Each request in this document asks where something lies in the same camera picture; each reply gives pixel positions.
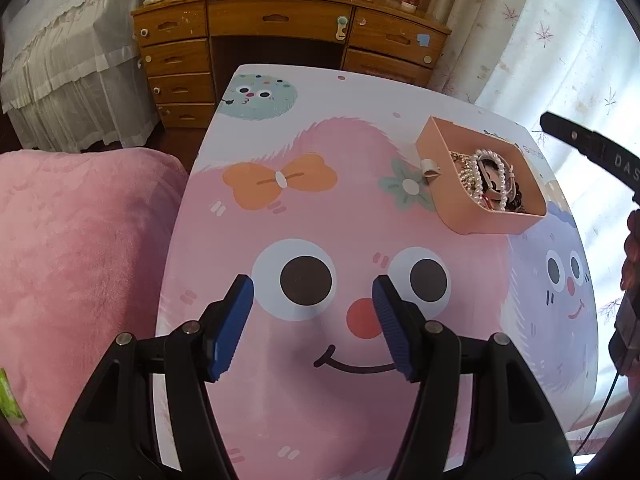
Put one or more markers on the person's right hand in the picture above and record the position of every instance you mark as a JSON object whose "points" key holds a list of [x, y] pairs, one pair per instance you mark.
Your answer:
{"points": [[630, 268]]}

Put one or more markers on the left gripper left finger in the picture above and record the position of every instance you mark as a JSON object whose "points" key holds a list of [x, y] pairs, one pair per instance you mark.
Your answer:
{"points": [[111, 432]]}

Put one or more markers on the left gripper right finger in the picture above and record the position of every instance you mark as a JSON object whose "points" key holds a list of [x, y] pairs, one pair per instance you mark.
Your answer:
{"points": [[479, 412]]}

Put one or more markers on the white floral curtain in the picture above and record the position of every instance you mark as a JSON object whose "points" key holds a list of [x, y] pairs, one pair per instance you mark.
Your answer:
{"points": [[578, 59]]}

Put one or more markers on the wooden desk with drawers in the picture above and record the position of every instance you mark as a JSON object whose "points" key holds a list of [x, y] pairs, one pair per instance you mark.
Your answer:
{"points": [[191, 48]]}

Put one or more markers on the gold rhinestone hair claw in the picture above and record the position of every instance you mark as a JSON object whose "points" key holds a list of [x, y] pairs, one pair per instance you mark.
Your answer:
{"points": [[465, 164]]}

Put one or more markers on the cartoon print tablecloth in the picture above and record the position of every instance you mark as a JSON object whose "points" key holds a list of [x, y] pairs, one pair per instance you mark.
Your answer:
{"points": [[308, 182]]}

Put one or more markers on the pink plastic tray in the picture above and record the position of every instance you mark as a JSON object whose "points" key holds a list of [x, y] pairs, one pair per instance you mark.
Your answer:
{"points": [[480, 184]]}

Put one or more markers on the white lace covered furniture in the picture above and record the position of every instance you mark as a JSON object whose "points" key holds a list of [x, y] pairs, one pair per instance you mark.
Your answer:
{"points": [[71, 75]]}

